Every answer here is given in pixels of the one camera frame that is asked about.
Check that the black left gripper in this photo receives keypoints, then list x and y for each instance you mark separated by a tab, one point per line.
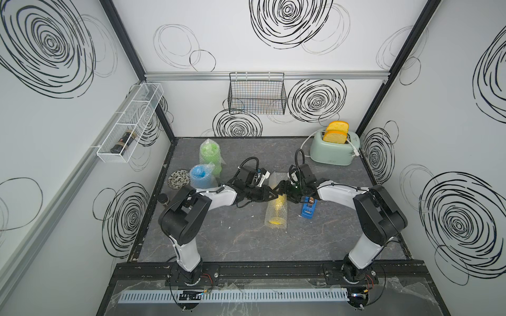
264	192

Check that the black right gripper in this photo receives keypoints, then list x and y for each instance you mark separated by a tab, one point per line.
285	185

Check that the yellow plastic wine glass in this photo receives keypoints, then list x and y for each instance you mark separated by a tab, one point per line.
276	213

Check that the blue tape dispenser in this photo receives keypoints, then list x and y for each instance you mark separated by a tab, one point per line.
308	210

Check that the blue plastic wine glass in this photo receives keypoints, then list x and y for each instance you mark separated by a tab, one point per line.
199	175

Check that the green plastic wine glass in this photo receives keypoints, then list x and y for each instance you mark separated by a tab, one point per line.
211	154

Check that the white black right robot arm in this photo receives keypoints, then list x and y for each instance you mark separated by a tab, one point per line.
379	215

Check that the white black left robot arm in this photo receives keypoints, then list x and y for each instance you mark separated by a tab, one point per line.
184	216

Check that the mint green toaster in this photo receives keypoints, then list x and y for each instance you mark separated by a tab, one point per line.
334	154

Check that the front yellow toast slice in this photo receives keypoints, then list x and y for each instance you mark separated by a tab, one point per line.
335	137

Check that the yellow toast slice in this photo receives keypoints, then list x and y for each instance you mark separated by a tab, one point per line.
335	137
340	126

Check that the rear yellow toast slice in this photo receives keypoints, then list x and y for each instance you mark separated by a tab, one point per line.
340	126

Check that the patterned small bowl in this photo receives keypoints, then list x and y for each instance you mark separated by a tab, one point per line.
178	179

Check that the small dark cylinder jar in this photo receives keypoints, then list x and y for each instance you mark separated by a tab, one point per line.
162	199

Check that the dark item in shelf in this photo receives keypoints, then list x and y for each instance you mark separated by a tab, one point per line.
124	142

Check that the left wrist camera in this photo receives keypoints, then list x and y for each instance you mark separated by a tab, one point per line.
261	175

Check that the black wire wall basket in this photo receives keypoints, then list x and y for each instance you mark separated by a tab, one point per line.
259	97

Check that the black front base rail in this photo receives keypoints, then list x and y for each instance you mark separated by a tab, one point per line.
211	273

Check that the aluminium wall rail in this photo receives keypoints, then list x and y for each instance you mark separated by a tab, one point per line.
266	75

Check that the white slotted cable duct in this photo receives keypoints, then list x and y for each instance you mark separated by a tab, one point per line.
234	295

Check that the white wire wall shelf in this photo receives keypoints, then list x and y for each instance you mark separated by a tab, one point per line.
141	104

